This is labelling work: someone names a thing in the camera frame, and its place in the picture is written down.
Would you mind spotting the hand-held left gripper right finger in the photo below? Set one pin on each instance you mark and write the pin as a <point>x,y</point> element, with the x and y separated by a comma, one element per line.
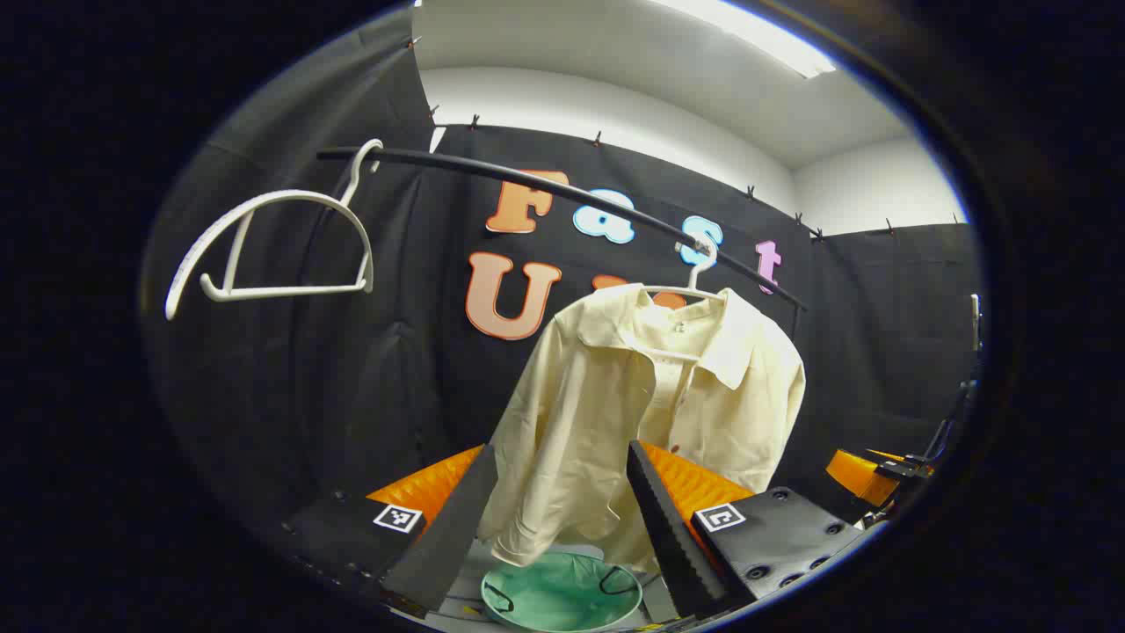
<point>668,527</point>

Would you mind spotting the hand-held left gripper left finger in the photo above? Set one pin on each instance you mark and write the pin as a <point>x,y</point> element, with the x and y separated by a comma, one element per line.
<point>444,536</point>

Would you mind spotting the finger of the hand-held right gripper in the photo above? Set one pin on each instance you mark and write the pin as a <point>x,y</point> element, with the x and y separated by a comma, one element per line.
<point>857,475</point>

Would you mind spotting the green laundry hamper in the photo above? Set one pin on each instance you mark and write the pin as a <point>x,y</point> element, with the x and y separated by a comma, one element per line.
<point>562,598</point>

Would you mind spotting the cream collared shirt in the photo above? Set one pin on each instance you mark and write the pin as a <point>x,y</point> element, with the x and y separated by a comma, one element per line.
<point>598,413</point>

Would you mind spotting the white plastic clothes hanger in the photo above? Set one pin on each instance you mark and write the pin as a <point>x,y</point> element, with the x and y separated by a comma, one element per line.
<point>299,194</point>
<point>697,280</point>

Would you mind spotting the black clothes rack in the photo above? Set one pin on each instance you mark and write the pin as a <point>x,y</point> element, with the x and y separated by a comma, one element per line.
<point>457,163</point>

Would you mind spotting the black backdrop cloth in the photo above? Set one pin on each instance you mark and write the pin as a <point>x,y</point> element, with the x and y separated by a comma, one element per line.
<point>352,378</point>

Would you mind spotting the row of small backdrop clips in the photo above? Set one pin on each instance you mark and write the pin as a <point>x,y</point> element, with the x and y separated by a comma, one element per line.
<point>598,138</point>

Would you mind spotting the ceiling light panel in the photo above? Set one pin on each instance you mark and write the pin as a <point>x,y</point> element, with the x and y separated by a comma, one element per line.
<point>765,35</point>

